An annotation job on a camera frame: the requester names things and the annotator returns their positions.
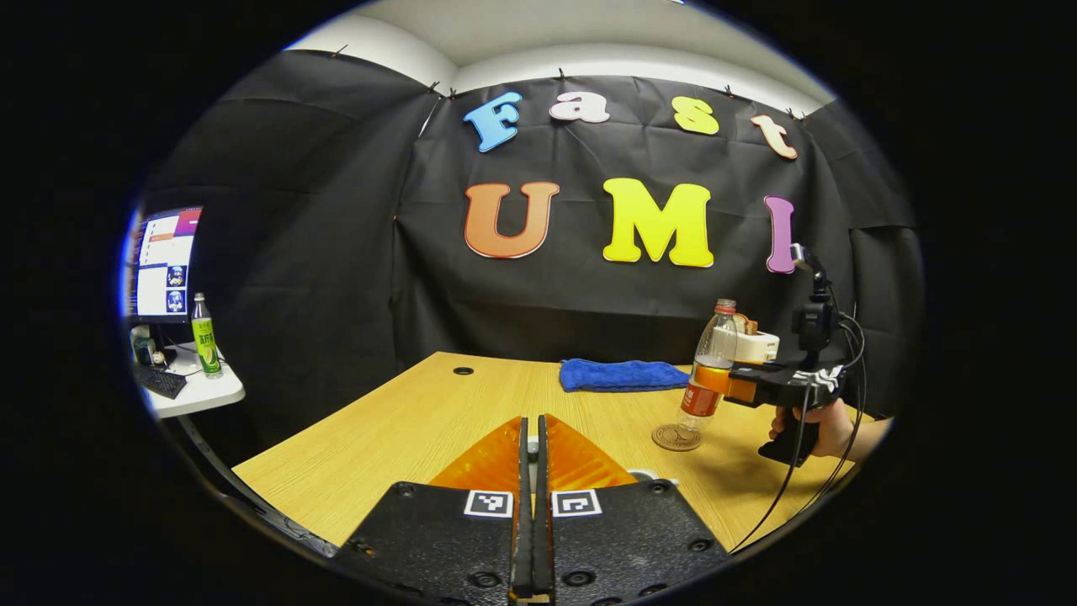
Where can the black keyboard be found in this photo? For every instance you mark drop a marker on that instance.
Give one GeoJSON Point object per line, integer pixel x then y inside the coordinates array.
{"type": "Point", "coordinates": [164, 383]}

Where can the green glass bottle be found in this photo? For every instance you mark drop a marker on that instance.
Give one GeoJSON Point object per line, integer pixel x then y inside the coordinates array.
{"type": "Point", "coordinates": [206, 345]}

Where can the round brown coaster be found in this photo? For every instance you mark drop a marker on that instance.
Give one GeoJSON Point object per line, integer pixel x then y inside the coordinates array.
{"type": "Point", "coordinates": [669, 439]}

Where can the blue folded towel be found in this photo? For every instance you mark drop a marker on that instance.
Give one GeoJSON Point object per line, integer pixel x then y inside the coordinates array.
{"type": "Point", "coordinates": [618, 376]}

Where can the black backdrop cloth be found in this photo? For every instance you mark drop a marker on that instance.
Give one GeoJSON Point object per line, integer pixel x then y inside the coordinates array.
{"type": "Point", "coordinates": [589, 311]}

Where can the clear plastic water bottle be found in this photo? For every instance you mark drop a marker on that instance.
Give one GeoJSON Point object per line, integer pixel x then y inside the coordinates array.
{"type": "Point", "coordinates": [715, 345]}

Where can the toasted bread slice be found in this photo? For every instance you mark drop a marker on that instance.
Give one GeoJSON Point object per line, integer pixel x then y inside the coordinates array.
{"type": "Point", "coordinates": [747, 324]}

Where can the white side table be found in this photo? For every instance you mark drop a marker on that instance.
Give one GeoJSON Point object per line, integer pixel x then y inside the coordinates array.
{"type": "Point", "coordinates": [206, 396]}

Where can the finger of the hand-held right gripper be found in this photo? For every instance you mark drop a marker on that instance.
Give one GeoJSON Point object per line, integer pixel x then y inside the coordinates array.
{"type": "Point", "coordinates": [740, 389]}

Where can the computer monitor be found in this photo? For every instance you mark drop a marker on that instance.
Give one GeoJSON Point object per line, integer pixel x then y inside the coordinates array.
{"type": "Point", "coordinates": [164, 265]}

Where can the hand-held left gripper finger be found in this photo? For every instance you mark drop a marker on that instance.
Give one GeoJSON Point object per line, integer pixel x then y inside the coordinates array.
{"type": "Point", "coordinates": [524, 539]}
{"type": "Point", "coordinates": [544, 539]}

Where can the white toaster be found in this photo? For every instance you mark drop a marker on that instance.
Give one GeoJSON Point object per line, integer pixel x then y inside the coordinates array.
{"type": "Point", "coordinates": [761, 347]}

